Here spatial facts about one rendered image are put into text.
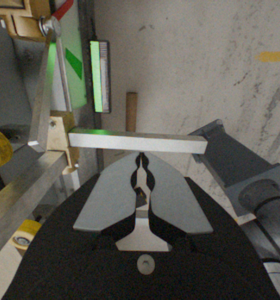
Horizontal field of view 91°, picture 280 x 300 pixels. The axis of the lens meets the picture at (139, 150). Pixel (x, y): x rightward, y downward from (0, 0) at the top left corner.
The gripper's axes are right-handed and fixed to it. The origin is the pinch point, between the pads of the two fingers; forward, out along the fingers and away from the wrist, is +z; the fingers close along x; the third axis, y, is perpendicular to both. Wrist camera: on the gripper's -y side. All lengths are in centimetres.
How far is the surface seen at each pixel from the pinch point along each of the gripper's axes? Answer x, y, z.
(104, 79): -9.2, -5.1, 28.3
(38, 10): -14.1, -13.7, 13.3
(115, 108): -18, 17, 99
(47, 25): -13.0, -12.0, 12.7
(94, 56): -11.3, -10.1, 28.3
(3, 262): -39, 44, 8
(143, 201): 8, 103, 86
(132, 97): -5, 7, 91
